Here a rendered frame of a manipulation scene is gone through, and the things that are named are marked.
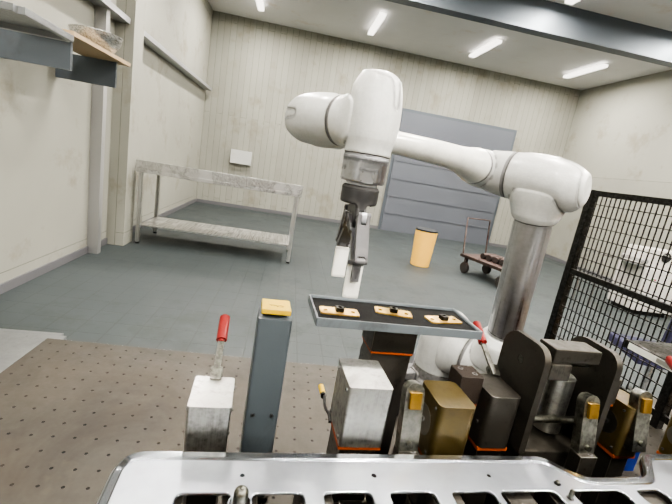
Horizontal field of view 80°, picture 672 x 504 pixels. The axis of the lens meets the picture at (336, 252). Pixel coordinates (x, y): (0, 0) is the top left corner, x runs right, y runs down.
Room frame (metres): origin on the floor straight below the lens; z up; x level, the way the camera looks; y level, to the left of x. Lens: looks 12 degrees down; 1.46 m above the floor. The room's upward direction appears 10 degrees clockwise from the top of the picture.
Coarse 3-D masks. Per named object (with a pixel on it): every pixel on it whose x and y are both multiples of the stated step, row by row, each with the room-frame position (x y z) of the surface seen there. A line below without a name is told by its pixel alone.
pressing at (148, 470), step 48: (144, 480) 0.46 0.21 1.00; (192, 480) 0.48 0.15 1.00; (240, 480) 0.49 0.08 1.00; (288, 480) 0.50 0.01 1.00; (336, 480) 0.52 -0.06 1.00; (384, 480) 0.54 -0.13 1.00; (432, 480) 0.55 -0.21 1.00; (480, 480) 0.57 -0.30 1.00; (528, 480) 0.59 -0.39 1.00; (576, 480) 0.61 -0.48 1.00; (624, 480) 0.63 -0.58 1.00
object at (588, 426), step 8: (584, 392) 0.75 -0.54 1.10; (576, 400) 0.75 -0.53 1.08; (584, 400) 0.73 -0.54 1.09; (592, 400) 0.73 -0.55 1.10; (576, 408) 0.74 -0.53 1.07; (584, 408) 0.72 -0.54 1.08; (592, 408) 0.72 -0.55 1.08; (576, 416) 0.73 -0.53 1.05; (584, 416) 0.72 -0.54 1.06; (592, 416) 0.72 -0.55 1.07; (576, 424) 0.73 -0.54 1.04; (584, 424) 0.72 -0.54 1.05; (592, 424) 0.72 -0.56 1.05; (576, 432) 0.72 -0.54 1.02; (584, 432) 0.72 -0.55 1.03; (592, 432) 0.72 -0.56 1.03; (576, 440) 0.72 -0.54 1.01; (584, 440) 0.71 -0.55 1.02; (592, 440) 0.72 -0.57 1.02; (576, 448) 0.71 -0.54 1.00; (584, 448) 0.71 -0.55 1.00; (592, 448) 0.71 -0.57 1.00
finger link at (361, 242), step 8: (360, 216) 0.74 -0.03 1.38; (368, 216) 0.74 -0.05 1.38; (360, 224) 0.74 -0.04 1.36; (368, 224) 0.74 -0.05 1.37; (360, 232) 0.73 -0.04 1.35; (368, 232) 0.73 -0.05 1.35; (360, 240) 0.72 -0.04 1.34; (368, 240) 0.73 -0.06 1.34; (360, 248) 0.72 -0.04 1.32; (360, 256) 0.71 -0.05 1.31
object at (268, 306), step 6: (264, 300) 0.80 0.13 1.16; (270, 300) 0.81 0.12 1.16; (276, 300) 0.81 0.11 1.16; (282, 300) 0.82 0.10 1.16; (264, 306) 0.77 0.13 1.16; (270, 306) 0.77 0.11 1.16; (276, 306) 0.78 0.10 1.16; (282, 306) 0.78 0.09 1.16; (288, 306) 0.79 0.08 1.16; (264, 312) 0.75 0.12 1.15; (270, 312) 0.76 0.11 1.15; (276, 312) 0.76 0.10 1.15; (282, 312) 0.76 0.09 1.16; (288, 312) 0.76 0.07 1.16
